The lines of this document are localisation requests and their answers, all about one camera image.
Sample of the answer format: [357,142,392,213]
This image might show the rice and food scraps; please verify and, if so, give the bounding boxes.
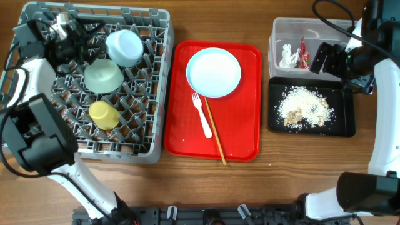
[273,86,336,132]

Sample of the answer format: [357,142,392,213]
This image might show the crumpled white tissue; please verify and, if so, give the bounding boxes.
[279,44,301,68]

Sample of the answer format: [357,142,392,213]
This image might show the grey dishwasher rack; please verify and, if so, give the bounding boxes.
[19,2,174,164]

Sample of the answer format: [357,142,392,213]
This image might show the clear plastic bin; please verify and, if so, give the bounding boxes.
[268,17,349,81]

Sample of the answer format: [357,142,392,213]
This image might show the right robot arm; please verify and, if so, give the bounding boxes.
[299,17,399,222]

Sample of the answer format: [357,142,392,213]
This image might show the light blue bowl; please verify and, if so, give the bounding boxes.
[106,29,144,67]

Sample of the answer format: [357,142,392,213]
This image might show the light blue plate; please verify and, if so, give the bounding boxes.
[186,47,242,98]

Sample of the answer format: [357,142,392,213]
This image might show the white plastic fork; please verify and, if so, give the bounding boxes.
[191,92,213,138]

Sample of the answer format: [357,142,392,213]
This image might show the red snack wrapper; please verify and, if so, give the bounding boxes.
[298,37,309,69]

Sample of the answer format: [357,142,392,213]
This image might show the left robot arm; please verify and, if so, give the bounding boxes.
[1,19,136,224]

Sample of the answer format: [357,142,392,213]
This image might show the black plastic tray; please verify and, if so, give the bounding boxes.
[268,76,356,137]

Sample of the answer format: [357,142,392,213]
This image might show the wooden chopstick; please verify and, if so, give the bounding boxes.
[204,96,227,166]

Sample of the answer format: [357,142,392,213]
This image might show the green bowl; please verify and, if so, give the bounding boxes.
[84,59,124,94]

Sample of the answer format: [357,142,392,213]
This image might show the yellow cup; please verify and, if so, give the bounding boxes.
[89,101,119,130]

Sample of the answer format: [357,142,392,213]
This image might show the red plastic tray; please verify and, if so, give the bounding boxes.
[164,41,263,161]

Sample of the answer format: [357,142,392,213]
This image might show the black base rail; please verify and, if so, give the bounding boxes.
[72,204,360,225]

